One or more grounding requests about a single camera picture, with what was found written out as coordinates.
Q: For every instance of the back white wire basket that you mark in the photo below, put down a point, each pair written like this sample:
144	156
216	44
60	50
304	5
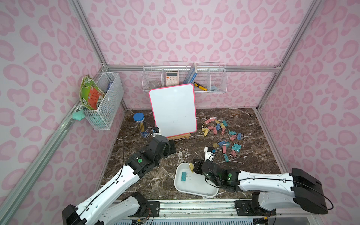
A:
209	73

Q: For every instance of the blue book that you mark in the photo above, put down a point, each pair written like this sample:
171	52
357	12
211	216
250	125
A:
191	75

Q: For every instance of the large teal binder clip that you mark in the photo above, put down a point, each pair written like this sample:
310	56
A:
236	147

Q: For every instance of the yellow binder clip lone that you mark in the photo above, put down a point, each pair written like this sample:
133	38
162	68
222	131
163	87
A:
191	166

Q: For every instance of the wooden whiteboard stand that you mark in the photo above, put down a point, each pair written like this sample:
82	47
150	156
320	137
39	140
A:
178	137

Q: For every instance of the green red snack packet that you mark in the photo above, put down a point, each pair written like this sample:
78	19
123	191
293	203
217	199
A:
90	94

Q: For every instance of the teal binder clip lone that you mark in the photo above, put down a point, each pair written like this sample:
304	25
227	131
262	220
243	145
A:
183	176

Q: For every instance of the white plastic storage tray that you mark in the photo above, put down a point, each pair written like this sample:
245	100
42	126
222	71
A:
195	184

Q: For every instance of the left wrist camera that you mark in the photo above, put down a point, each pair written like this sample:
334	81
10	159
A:
154	130

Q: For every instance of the light blue cloth in basket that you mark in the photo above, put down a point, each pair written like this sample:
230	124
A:
214	89

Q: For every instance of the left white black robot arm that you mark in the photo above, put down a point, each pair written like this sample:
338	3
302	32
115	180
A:
99	209

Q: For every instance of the white calculator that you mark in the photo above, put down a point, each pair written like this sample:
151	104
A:
171	78

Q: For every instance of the blue binder clip middle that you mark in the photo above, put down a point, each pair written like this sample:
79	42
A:
222	143

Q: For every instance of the blue lid pencil tube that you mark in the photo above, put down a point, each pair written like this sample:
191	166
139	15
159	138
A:
139	119

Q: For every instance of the pink framed whiteboard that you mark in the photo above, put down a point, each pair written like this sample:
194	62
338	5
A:
174	109

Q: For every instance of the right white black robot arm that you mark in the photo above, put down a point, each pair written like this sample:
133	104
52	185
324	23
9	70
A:
296	189

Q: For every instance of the left white mesh basket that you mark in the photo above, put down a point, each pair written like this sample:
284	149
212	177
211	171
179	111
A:
102	118

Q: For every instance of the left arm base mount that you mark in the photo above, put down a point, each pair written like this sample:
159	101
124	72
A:
151	208

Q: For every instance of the yellow binder clip left pile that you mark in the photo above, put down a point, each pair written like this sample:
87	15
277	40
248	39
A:
206	131

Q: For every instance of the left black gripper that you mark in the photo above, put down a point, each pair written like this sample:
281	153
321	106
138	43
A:
171	146

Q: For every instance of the yellow black utility knife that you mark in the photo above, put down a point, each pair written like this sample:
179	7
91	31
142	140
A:
200	87

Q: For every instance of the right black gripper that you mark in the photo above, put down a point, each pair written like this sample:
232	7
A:
197	166

